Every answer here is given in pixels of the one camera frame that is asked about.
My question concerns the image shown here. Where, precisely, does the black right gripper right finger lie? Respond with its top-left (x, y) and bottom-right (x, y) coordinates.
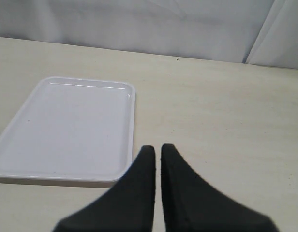
top-left (161, 144), bottom-right (278, 232)

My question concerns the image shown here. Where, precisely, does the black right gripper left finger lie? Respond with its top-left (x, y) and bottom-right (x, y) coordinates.
top-left (54, 145), bottom-right (156, 232)

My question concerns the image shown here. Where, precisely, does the white rectangular plastic tray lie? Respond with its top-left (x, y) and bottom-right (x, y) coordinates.
top-left (0, 77), bottom-right (136, 183)

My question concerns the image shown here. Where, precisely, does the white backdrop curtain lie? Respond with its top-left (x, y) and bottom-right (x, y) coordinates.
top-left (0, 0), bottom-right (298, 69)

